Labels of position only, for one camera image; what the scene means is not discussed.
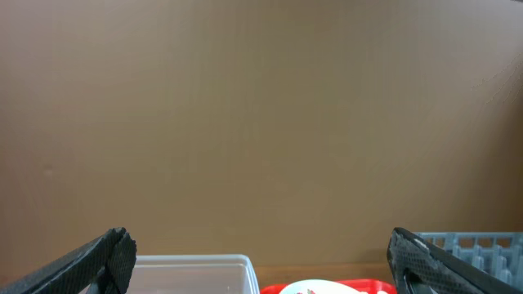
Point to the red plastic tray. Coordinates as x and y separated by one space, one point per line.
365 286

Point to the clear plastic waste bin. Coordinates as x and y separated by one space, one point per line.
194 274

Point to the grey dishwasher rack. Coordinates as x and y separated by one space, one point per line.
497 254

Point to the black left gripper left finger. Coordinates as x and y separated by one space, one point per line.
102 266

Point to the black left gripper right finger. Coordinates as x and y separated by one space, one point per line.
418 266

